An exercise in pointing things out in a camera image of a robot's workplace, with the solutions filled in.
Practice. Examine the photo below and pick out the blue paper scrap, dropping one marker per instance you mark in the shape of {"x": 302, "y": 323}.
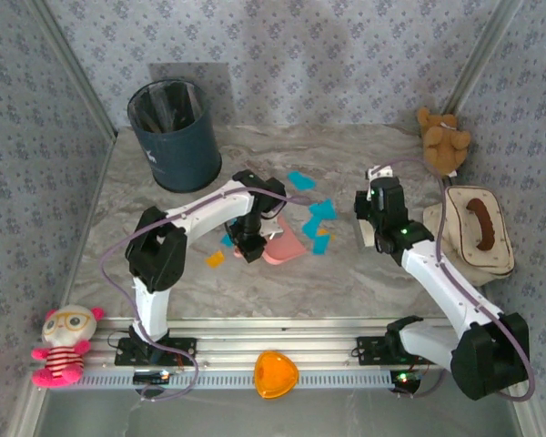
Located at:
{"x": 320, "y": 246}
{"x": 323, "y": 210}
{"x": 226, "y": 241}
{"x": 311, "y": 226}
{"x": 302, "y": 182}

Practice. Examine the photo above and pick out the wooden hand brush grey bristles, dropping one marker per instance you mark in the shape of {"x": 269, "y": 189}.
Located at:
{"x": 363, "y": 234}

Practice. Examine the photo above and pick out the pink plastic dustpan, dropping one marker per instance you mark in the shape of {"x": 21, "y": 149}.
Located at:
{"x": 284, "y": 248}

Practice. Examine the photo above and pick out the orange paper scrap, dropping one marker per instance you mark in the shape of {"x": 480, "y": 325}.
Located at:
{"x": 215, "y": 259}
{"x": 323, "y": 234}

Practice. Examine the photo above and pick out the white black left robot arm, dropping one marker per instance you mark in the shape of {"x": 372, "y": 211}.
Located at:
{"x": 209, "y": 209}

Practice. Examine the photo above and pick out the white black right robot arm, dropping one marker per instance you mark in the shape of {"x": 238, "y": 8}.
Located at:
{"x": 437, "y": 277}

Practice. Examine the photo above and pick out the brown teddy bear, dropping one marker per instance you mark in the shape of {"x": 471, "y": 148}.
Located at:
{"x": 441, "y": 145}

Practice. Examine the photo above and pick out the dark blue waste bin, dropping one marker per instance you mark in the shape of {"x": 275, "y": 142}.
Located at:
{"x": 182, "y": 155}

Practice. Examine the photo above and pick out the cream fabric pouch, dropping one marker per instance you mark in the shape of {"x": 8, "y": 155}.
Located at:
{"x": 496, "y": 259}

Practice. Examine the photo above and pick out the orange plastic dish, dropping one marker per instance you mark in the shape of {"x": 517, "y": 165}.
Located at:
{"x": 275, "y": 375}

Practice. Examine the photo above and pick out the small circuit board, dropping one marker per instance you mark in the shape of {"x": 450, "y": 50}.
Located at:
{"x": 152, "y": 377}
{"x": 405, "y": 380}

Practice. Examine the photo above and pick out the pink white plush doll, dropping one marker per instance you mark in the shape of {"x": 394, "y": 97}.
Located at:
{"x": 59, "y": 359}

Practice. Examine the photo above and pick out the aluminium rail base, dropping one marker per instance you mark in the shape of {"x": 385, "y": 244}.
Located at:
{"x": 277, "y": 337}

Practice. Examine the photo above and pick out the aluminium frame post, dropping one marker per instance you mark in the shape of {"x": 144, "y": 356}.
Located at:
{"x": 75, "y": 68}
{"x": 484, "y": 57}

